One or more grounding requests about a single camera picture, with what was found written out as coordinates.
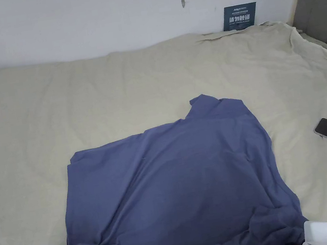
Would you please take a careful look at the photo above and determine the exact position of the bed with beige sheet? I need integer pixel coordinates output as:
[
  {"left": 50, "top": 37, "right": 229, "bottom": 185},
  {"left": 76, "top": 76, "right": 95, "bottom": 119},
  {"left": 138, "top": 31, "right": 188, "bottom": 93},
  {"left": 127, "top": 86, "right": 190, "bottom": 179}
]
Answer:
[{"left": 0, "top": 13, "right": 327, "bottom": 245}]

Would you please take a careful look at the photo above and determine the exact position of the dark blue sign card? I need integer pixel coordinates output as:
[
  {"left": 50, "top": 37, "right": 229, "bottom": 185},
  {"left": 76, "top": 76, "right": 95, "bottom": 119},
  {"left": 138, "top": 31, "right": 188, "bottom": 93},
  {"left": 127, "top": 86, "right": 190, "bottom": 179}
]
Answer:
[{"left": 220, "top": 2, "right": 261, "bottom": 32}]

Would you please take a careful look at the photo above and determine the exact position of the dark blue shirt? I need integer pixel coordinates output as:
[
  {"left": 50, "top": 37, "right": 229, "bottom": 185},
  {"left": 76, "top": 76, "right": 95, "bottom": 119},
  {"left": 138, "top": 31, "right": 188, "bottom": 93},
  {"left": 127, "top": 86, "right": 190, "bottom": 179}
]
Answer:
[{"left": 46, "top": 81, "right": 313, "bottom": 245}]

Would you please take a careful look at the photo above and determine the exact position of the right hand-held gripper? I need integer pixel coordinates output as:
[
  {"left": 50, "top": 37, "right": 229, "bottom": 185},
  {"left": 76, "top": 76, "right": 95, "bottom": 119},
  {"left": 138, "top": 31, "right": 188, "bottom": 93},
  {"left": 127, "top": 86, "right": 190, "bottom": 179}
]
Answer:
[{"left": 298, "top": 218, "right": 327, "bottom": 245}]

